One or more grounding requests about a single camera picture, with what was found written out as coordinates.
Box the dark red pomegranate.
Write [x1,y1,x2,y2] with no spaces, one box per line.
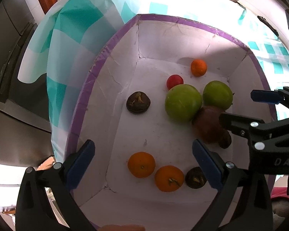
[192,106,231,149]

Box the dark passion fruit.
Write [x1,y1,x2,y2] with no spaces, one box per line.
[126,91,151,114]
[185,166,207,189]

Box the large green apple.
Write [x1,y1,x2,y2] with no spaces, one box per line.
[164,84,202,123]

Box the orange tangerine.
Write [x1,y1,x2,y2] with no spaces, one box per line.
[191,59,207,77]
[155,165,185,193]
[127,152,155,178]

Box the small red tomato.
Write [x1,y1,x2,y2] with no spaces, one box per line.
[166,74,184,90]

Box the grey refrigerator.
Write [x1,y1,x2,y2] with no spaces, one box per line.
[0,0,53,166]

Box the white box purple rim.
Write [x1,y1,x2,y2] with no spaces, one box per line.
[66,14,276,230]

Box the teal checkered tablecloth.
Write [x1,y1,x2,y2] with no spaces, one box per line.
[18,0,289,162]

